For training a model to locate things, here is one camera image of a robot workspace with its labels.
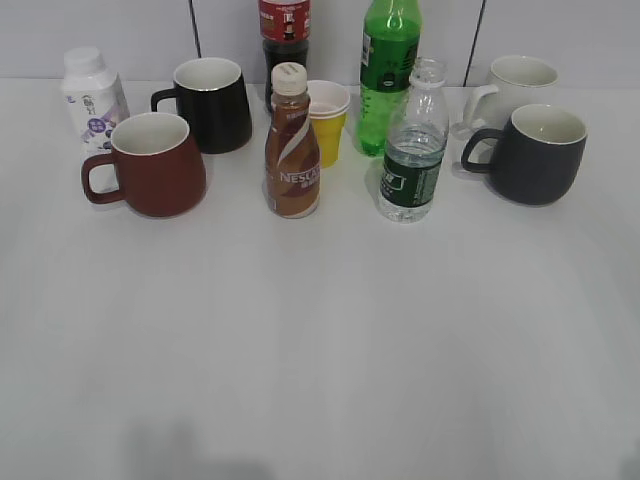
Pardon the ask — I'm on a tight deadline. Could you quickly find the clear water bottle green label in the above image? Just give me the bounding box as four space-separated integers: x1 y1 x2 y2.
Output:
378 57 449 224

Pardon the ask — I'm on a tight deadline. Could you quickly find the dark red ceramic mug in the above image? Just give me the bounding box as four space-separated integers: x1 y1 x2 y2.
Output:
81 112 206 218

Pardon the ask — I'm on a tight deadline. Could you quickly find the black ceramic mug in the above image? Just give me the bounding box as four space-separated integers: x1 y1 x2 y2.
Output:
150 57 253 154

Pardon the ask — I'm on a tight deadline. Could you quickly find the dark grey ceramic mug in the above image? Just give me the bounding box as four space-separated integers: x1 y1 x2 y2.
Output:
461 104 588 206

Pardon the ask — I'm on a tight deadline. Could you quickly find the white ceramic mug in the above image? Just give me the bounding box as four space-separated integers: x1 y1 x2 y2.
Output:
462 55 559 131

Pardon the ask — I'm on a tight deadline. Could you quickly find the brown Nescafe coffee bottle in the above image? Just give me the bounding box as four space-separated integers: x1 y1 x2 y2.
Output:
265 62 321 219

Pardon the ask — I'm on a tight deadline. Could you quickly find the yellow paper cup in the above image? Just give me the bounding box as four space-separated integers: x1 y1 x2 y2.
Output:
310 112 347 168

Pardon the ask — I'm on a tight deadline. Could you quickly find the white inner paper cup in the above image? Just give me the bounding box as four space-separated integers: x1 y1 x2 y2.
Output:
308 80 351 119

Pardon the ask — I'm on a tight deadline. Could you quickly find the cola bottle red label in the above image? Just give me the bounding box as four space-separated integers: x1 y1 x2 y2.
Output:
258 0 311 114

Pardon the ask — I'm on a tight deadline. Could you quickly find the green soda bottle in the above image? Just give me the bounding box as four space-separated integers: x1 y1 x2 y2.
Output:
357 0 422 156

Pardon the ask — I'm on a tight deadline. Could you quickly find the white yogurt drink bottle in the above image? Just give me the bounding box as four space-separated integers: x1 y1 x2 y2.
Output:
61 46 130 157

